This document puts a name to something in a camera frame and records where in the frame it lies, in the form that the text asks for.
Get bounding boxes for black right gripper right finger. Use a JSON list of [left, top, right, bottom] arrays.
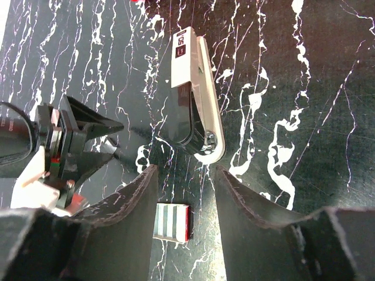
[[214, 166, 374, 280]]

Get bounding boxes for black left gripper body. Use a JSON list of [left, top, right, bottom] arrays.
[[35, 95, 79, 202]]

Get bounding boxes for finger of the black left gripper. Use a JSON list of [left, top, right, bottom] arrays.
[[75, 143, 117, 187], [63, 95, 124, 142]]

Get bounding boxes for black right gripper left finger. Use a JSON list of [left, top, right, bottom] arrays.
[[1, 165, 158, 280]]

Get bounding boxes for white black stapler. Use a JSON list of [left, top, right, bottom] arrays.
[[160, 26, 226, 165]]

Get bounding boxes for red white staple box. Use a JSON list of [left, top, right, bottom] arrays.
[[153, 203, 190, 244]]

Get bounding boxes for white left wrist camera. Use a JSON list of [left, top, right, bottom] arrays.
[[11, 146, 88, 217]]

